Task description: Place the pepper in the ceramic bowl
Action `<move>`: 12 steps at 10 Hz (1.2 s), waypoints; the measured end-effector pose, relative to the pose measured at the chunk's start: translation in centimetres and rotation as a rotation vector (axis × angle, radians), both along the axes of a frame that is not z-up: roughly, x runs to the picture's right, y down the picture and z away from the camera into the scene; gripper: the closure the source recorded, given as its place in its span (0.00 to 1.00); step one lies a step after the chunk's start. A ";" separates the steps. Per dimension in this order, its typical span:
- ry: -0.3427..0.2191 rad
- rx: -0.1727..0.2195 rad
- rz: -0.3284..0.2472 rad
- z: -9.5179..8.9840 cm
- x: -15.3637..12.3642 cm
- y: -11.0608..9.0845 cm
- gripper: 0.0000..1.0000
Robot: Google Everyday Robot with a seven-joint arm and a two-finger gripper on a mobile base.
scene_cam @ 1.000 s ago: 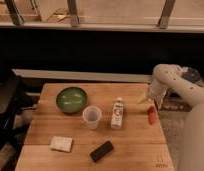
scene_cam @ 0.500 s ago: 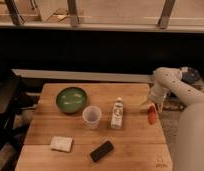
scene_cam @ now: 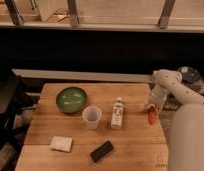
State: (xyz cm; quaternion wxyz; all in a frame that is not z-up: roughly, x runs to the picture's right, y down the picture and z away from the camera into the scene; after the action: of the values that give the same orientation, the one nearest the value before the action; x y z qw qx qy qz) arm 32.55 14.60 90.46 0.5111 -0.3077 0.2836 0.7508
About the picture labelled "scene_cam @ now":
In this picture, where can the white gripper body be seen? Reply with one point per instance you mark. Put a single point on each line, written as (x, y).
(158, 96)

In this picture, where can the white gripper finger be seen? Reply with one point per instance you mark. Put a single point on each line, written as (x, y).
(148, 106)
(159, 111)

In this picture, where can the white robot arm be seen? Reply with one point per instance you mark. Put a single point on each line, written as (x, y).
(186, 149)

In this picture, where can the green ceramic bowl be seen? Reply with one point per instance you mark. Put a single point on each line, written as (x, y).
(71, 100)

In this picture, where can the dark round object on floor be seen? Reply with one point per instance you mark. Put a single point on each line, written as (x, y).
(189, 75)

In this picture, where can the small white bottle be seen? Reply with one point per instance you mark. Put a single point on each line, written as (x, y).
(117, 114)

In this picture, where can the clear plastic cup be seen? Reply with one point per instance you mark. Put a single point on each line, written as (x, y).
(91, 116)

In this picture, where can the black rectangular remote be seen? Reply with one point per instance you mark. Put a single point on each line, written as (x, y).
(101, 151)

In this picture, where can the wooden table extension board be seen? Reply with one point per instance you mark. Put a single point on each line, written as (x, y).
(90, 76)

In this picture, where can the beige sponge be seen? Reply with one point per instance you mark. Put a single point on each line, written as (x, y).
(61, 143)

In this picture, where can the metal frame leg right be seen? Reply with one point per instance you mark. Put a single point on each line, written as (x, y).
(166, 13)

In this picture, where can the metal frame leg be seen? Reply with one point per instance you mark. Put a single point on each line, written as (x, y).
(14, 13)
(72, 10)
(166, 13)

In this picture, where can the metal frame leg middle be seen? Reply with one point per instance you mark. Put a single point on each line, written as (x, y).
(72, 10)

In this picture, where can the metal frame leg left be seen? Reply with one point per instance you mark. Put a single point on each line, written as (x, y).
(14, 13)

